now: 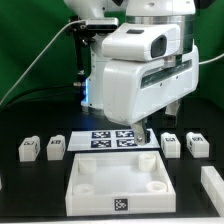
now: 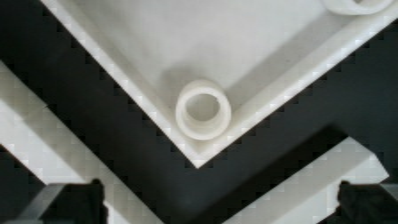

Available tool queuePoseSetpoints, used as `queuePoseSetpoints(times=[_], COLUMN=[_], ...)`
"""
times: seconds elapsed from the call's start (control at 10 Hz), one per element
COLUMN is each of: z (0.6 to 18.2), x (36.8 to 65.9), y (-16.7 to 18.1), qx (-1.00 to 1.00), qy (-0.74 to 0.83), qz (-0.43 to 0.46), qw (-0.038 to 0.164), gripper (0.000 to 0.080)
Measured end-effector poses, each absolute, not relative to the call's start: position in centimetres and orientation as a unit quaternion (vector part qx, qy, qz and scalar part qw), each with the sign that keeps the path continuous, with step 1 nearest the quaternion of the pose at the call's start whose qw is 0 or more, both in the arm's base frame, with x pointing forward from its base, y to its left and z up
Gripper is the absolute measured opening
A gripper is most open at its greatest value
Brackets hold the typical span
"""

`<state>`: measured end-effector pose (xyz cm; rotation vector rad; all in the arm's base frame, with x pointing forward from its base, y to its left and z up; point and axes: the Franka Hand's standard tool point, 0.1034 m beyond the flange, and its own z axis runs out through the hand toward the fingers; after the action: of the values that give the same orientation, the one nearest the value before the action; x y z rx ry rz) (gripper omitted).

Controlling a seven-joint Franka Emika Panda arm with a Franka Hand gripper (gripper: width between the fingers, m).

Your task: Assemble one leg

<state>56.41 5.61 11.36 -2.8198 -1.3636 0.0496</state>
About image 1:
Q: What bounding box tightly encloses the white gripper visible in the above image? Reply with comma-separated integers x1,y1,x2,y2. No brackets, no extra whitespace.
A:
103,46,199,145

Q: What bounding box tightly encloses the white square tabletop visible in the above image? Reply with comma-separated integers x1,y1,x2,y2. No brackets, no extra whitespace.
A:
65,151,176,216

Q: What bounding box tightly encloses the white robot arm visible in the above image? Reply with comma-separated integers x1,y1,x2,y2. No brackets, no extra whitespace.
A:
64,0,199,145

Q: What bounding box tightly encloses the white sheet with markers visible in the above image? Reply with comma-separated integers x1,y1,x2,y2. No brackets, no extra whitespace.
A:
68,129,160,152

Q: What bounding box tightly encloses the white obstacle block right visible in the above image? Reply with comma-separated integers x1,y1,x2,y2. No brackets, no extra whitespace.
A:
201,166,224,217

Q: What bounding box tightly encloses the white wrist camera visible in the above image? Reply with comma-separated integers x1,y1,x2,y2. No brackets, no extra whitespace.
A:
102,23,180,62

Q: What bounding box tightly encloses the grey camera on stand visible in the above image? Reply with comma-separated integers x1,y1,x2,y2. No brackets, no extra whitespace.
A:
86,17,119,31

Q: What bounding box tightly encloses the black camera stand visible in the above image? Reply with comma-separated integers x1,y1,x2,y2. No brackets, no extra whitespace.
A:
66,16,95,88

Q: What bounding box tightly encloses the white camera cable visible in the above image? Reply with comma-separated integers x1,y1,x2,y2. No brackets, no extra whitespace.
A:
0,19,88,107

